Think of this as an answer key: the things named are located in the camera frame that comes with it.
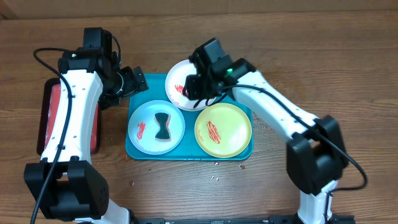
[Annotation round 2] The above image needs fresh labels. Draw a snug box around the light blue plate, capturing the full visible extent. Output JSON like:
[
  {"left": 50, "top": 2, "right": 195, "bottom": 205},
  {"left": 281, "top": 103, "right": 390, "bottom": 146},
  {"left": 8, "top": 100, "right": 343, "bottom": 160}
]
[{"left": 128, "top": 100, "right": 185, "bottom": 155}]

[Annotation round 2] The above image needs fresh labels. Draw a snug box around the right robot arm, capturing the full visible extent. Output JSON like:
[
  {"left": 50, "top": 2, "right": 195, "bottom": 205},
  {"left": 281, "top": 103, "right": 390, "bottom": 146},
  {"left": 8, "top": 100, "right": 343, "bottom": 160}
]
[{"left": 183, "top": 38, "right": 348, "bottom": 223}]

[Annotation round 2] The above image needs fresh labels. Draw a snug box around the dark red tray with water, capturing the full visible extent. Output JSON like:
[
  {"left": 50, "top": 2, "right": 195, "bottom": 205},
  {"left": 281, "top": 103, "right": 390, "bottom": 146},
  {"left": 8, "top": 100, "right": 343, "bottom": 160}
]
[{"left": 36, "top": 78, "right": 101, "bottom": 156}]

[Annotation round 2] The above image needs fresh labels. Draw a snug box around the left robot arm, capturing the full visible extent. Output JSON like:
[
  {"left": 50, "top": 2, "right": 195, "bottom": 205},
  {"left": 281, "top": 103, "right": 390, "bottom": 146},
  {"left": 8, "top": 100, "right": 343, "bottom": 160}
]
[{"left": 24, "top": 27, "right": 148, "bottom": 223}]

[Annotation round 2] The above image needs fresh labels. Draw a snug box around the white plate with red stain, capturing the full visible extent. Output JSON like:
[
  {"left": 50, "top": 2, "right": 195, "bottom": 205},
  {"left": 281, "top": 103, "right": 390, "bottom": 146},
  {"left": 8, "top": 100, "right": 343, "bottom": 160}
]
[{"left": 165, "top": 60, "right": 206, "bottom": 111}]

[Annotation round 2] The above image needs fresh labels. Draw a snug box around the yellow-green plate with red stain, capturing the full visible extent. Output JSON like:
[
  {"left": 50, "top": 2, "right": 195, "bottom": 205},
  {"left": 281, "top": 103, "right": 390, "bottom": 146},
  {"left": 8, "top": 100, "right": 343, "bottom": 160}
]
[{"left": 194, "top": 103, "right": 252, "bottom": 159}]

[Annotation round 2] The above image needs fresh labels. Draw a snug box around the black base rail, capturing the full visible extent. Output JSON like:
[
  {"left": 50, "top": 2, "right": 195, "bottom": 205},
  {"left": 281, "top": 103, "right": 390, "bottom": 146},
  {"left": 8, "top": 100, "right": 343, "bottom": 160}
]
[{"left": 130, "top": 214, "right": 356, "bottom": 224}]

